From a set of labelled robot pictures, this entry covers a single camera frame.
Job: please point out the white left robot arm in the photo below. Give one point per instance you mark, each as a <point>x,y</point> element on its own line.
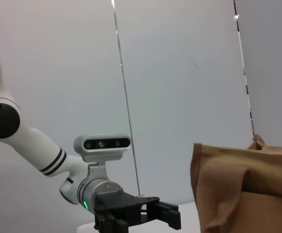
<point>34,140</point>

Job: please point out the khaki fabric food bag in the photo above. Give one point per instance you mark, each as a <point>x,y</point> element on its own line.
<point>252,206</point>

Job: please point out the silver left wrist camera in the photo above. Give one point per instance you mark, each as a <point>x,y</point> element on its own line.
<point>102,155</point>

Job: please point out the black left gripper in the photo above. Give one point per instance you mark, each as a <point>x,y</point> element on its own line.
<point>121,201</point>

